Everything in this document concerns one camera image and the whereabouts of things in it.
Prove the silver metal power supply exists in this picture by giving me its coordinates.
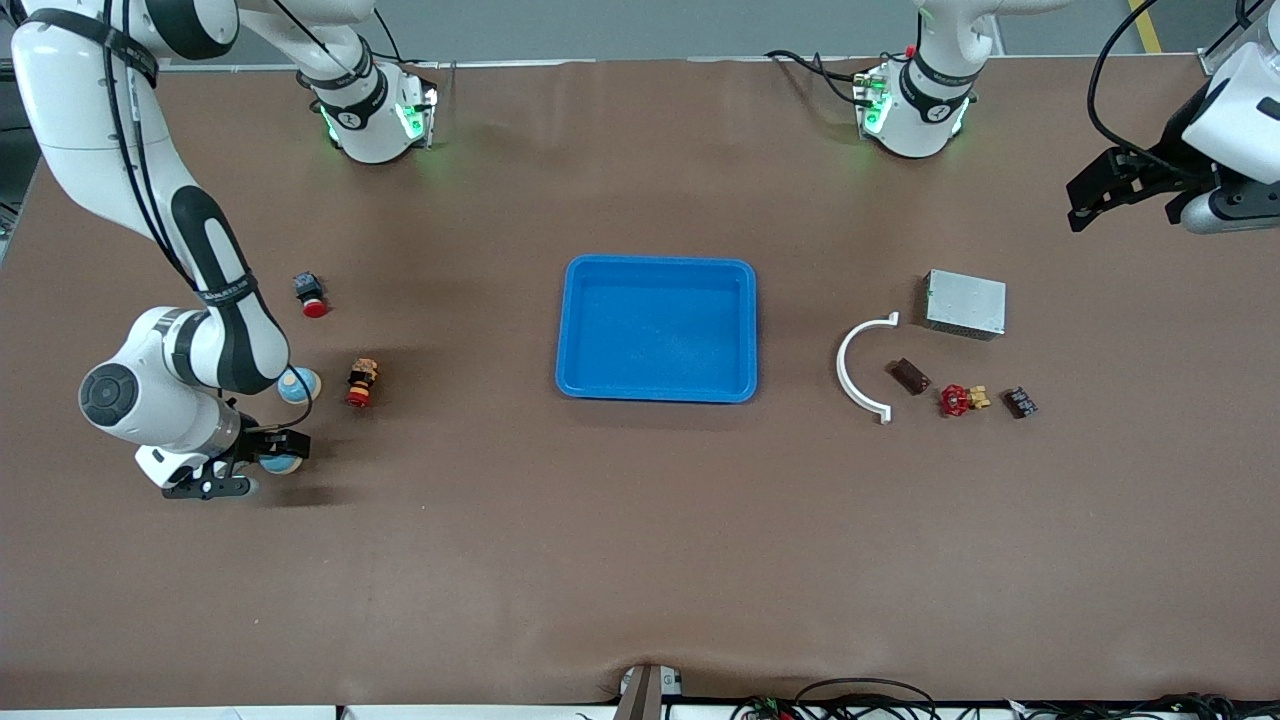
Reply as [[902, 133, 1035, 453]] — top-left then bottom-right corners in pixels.
[[923, 269, 1008, 342]]

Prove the red handwheel brass valve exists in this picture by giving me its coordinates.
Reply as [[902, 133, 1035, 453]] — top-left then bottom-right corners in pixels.
[[938, 384, 993, 418]]

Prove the white curved pipe clamp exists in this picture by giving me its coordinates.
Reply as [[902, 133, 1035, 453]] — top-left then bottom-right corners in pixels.
[[836, 312, 901, 426]]

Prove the blue plastic tray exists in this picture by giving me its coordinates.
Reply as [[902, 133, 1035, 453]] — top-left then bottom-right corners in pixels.
[[555, 255, 759, 405]]

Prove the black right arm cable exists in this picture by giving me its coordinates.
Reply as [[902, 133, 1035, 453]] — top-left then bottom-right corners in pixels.
[[100, 0, 316, 433]]

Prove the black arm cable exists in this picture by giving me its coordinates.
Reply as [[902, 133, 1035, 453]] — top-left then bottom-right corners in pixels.
[[100, 0, 316, 433], [1088, 0, 1261, 181]]

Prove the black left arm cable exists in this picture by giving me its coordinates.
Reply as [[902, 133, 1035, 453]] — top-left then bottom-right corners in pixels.
[[1088, 0, 1261, 181]]

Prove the black base cable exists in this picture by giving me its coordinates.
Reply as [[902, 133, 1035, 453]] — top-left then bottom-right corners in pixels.
[[765, 48, 886, 108]]

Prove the grey camera stand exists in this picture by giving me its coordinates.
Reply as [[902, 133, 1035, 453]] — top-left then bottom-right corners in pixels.
[[615, 663, 686, 720]]

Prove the black cable bundle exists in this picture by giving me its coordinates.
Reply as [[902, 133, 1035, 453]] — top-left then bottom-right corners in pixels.
[[730, 678, 1280, 720]]

